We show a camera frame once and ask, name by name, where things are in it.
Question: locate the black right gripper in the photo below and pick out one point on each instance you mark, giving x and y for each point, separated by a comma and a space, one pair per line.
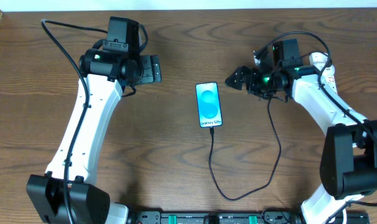
254, 80

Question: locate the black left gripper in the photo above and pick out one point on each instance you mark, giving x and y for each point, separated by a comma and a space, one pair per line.
150, 70

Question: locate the blue Galaxy smartphone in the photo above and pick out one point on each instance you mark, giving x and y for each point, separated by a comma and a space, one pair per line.
208, 105

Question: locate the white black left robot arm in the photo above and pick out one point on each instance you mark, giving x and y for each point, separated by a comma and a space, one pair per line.
67, 191

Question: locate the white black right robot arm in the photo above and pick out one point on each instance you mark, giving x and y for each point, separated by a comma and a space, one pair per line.
348, 167

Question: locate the white charger plug adapter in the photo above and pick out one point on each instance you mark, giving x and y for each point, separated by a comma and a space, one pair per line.
319, 60

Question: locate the white power strip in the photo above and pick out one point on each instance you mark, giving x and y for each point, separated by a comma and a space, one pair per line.
330, 81

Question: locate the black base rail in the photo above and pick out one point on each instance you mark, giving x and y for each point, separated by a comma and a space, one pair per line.
156, 217

